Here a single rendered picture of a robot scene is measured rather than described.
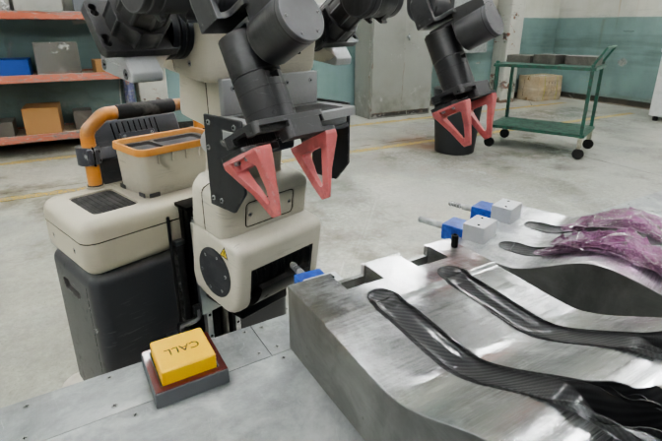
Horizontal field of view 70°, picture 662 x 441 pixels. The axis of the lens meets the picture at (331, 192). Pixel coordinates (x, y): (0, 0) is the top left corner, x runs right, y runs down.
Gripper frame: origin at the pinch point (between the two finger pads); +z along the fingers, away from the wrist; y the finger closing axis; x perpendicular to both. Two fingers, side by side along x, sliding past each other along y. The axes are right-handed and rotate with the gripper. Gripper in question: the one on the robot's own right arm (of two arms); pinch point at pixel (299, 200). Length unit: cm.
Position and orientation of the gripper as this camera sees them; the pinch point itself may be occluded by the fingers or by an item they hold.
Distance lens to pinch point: 53.4
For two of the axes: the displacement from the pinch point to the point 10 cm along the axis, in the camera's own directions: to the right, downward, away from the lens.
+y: 6.8, -2.5, 6.9
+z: 3.3, 9.4, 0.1
